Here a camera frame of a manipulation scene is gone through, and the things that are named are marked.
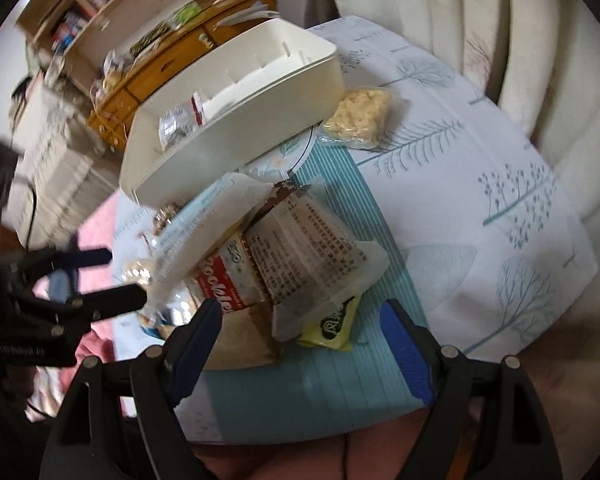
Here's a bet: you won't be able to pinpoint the clear snack bag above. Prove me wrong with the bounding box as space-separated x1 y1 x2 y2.
90 50 136 106

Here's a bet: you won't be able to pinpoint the clear packet pale yellow puffs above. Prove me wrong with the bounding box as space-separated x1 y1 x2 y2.
316 87 411 151

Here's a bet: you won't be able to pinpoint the long light blue snack packet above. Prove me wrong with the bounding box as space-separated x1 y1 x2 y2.
150 172 281 281

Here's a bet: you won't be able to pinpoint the red and white cookie packet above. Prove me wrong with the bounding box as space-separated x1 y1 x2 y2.
187 232 271 316

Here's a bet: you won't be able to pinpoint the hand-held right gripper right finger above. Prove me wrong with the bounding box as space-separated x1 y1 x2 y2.
380 299 563 480

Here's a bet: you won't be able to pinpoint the yellow green snack packet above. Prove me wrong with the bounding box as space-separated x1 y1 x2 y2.
297 292 363 352

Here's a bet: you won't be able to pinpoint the pink blanket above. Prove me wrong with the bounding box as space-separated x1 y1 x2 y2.
25 192 146 421

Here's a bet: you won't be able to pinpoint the white leaf print bedding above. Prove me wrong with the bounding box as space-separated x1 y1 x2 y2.
315 0 600 241

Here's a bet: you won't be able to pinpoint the white snack packet brown end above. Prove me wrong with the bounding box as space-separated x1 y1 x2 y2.
245 177 391 341

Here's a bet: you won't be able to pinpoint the beige wafer packet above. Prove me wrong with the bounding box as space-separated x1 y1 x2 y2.
155 302 283 372

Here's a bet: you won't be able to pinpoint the white ribbed cover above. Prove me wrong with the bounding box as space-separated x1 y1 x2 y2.
7 75 126 256

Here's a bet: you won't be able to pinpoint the clear nut snack packet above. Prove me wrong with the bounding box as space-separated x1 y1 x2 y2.
140 201 183 241

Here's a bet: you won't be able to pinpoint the black cable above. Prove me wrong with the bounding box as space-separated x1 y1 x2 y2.
22 185 38 256

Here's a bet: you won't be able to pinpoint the tree print tablecloth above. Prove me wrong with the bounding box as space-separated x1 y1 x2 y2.
112 16 598 446

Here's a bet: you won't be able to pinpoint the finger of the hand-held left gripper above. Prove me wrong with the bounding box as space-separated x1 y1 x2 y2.
50 282 148 336
17 247 113 286

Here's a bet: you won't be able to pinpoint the clear packet brown puffed snack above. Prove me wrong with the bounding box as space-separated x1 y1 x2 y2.
121 256 201 326

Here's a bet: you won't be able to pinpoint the white plastic storage box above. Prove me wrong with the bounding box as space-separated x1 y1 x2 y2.
118 16 346 207

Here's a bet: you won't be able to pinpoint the row of books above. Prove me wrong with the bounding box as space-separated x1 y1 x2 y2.
50 7 91 53

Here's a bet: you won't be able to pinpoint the wooden drawer cabinet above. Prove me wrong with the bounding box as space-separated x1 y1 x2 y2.
87 0 281 153

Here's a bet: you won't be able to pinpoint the silver snack packet red end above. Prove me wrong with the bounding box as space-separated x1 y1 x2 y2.
158 91 207 152

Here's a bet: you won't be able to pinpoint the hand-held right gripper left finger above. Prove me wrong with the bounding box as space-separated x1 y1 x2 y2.
40 299 224 480

